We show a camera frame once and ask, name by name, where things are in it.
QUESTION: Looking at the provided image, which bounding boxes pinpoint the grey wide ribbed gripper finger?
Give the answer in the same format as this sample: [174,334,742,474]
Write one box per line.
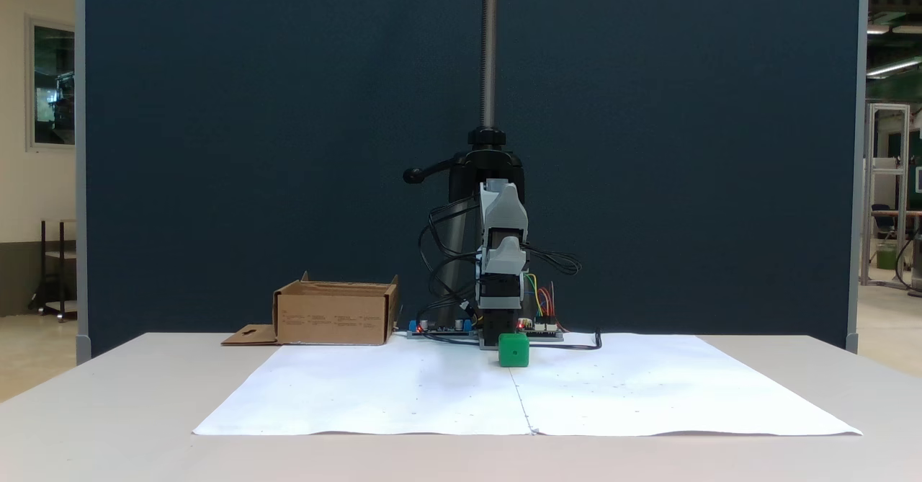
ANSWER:
[480,237,527,277]

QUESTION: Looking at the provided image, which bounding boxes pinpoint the green dice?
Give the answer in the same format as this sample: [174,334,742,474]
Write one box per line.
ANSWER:
[498,333,531,367]

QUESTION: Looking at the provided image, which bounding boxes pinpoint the circuit board with blue terminals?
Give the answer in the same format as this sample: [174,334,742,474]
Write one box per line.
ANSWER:
[406,316,478,339]

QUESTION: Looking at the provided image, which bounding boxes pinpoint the white paper sheet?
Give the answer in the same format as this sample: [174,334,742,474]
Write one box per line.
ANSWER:
[192,334,535,437]
[504,332,863,437]

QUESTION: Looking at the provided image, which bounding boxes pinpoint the brown cardboard box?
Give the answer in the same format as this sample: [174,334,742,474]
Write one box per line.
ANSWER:
[221,272,400,347]

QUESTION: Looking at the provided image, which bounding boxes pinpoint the dark blue partition panel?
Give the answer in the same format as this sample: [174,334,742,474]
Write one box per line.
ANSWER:
[75,0,869,359]

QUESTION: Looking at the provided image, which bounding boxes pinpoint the dark metal shelf cart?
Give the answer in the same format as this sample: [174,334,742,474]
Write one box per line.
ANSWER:
[29,218,78,323]

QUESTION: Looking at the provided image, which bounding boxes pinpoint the circuit board with coloured wires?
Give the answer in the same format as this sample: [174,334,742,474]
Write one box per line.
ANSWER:
[517,315,565,342]

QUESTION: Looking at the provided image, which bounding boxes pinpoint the black power cable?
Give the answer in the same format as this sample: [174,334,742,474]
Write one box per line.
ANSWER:
[528,330,603,352]

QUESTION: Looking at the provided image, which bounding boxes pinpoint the black camera stand with pole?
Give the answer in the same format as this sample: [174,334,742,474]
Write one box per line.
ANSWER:
[402,0,528,328]

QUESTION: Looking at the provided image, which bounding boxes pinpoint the aluminium profile frame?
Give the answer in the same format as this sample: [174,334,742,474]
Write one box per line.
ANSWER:
[861,102,913,290]

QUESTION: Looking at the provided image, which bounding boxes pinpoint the framed wall window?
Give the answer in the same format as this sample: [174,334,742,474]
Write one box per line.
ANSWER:
[26,15,77,153]

